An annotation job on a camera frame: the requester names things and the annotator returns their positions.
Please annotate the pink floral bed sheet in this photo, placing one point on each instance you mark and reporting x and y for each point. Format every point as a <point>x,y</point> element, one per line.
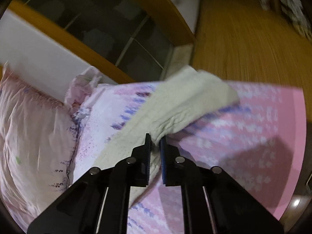
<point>260,142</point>

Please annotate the white wooden headboard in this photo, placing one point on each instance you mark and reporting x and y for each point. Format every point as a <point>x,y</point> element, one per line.
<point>44,54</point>

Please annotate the cream knit sweater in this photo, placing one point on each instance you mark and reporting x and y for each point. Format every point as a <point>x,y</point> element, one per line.
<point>178,101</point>

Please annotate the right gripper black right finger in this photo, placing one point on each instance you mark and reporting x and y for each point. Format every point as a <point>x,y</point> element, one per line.
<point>213,202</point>

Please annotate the dark wooden wardrobe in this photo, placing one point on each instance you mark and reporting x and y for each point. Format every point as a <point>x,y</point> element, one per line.
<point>137,36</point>

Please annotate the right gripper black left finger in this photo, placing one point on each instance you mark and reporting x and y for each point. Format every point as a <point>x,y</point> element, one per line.
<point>98,202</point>

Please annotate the pink floral pillow right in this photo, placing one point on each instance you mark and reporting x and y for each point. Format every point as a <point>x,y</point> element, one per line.
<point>39,140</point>

